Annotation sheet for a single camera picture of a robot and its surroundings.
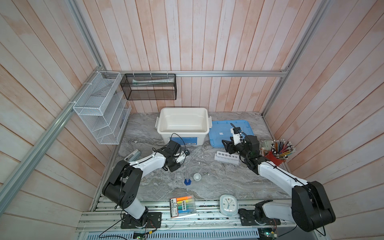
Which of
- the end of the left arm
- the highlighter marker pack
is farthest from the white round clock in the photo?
the end of the left arm

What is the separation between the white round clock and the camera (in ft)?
2.48

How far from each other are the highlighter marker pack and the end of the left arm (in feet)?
0.54

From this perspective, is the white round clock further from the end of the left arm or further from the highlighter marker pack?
the end of the left arm

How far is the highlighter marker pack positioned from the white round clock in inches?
5.6

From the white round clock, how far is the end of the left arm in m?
0.30

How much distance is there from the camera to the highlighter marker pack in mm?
768

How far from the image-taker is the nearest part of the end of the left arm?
70cm
